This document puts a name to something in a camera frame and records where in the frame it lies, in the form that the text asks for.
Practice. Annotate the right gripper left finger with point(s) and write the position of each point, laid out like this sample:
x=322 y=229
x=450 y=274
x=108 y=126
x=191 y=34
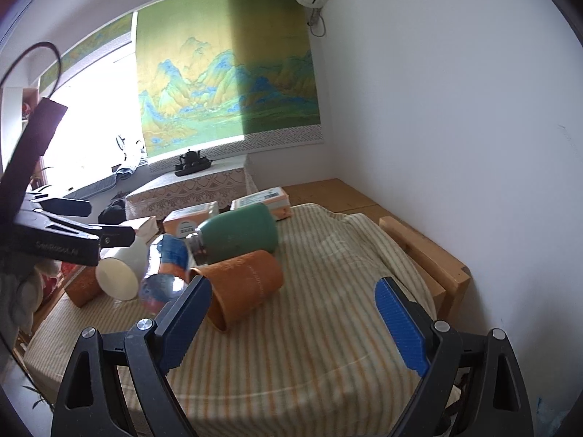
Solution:
x=91 y=401

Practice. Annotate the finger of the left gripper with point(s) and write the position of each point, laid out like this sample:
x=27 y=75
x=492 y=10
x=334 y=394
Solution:
x=59 y=205
x=50 y=231

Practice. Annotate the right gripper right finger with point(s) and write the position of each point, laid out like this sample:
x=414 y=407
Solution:
x=470 y=384

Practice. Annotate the green thermos cup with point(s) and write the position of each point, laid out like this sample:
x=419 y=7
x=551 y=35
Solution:
x=234 y=233

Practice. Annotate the white paper cup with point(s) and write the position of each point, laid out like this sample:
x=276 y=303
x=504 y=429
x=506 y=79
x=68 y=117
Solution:
x=120 y=270

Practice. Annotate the brown patterned paper cup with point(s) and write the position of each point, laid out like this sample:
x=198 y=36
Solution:
x=83 y=287

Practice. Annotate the blue orange patterned cup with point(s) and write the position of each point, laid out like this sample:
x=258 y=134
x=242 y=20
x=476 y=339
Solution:
x=166 y=275

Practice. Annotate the orange metal cup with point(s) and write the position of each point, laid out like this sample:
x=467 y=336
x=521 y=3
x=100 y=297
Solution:
x=239 y=286

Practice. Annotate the black bag on floor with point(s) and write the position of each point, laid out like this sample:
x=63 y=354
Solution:
x=114 y=213

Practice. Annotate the left orange white box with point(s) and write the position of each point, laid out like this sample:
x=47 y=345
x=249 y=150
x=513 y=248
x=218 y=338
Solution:
x=145 y=228

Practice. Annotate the orange white box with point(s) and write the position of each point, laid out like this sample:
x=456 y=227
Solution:
x=181 y=222
x=276 y=199
x=145 y=228

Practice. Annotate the blue cloth on sill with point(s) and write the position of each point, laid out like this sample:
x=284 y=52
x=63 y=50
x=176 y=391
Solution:
x=122 y=173

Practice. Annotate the middle orange white box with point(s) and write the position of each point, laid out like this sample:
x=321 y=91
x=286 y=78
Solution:
x=181 y=222

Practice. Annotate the black tea set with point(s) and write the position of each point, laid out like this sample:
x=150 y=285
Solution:
x=191 y=162

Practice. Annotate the lace covered low table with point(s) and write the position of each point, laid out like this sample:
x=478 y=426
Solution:
x=225 y=180

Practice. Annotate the striped table cloth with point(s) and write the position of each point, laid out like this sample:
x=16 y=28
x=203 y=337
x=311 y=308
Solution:
x=316 y=359

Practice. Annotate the right orange white box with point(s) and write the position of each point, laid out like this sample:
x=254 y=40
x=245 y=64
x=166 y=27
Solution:
x=276 y=199

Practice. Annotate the green landscape painting scroll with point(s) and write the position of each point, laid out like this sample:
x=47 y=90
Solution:
x=212 y=70

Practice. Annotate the wall shelf unit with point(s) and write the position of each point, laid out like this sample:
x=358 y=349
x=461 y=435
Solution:
x=12 y=123

